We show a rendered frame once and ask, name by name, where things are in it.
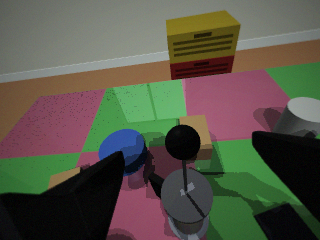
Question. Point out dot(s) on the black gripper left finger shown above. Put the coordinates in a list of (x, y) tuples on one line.
[(79, 208)]

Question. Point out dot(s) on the brown box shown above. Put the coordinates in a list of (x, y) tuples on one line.
[(198, 122), (60, 177)]

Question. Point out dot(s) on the grey cylinder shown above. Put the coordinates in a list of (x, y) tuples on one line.
[(300, 117)]

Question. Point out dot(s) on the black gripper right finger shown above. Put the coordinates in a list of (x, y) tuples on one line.
[(295, 160)]

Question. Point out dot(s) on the glass french press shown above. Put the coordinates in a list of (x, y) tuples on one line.
[(186, 194)]

